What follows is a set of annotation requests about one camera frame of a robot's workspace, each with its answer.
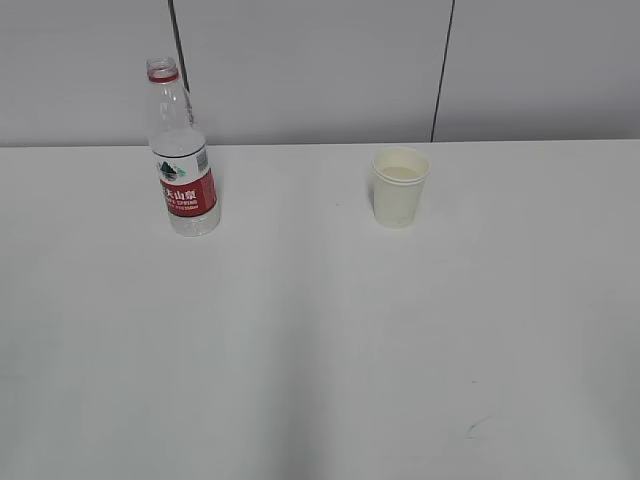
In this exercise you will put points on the white paper cup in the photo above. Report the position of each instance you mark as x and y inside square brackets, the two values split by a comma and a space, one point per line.
[399, 175]

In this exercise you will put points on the clear Nongfu Spring water bottle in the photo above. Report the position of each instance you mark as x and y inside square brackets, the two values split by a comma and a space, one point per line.
[180, 152]

